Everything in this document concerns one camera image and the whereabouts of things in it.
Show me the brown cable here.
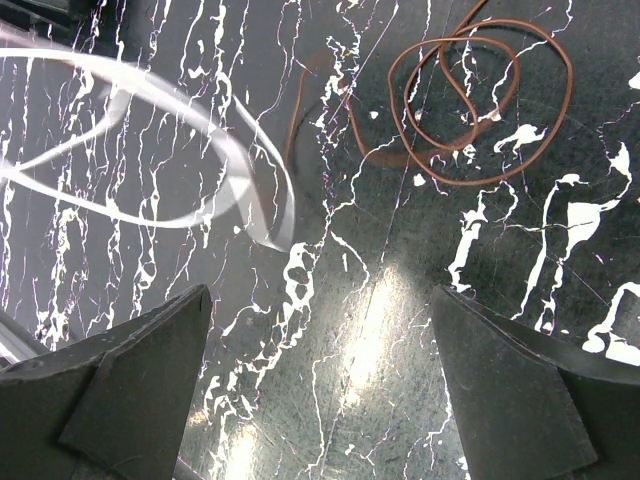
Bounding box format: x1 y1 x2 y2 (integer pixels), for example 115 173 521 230
284 0 575 187

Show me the purple thin cable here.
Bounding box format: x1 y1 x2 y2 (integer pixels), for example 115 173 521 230
0 47 297 254

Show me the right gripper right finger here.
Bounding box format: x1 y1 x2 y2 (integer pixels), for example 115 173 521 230
431 286 639 479

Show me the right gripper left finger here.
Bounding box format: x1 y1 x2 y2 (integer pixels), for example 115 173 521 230
1 285 212 479

